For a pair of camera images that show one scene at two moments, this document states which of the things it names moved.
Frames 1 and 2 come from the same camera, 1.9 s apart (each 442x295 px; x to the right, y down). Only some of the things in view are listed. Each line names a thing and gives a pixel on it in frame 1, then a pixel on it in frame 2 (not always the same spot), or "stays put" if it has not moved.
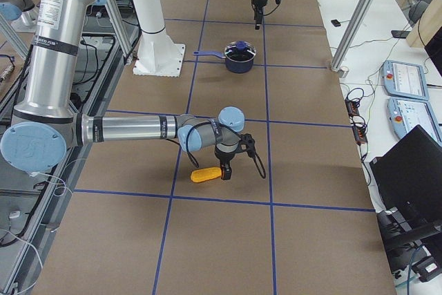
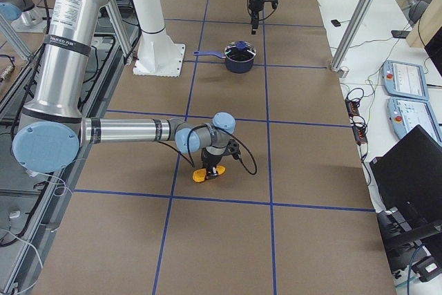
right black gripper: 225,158 to 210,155
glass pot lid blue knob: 239,50 stays put
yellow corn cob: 205,173 stays put
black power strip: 358,125 stays put
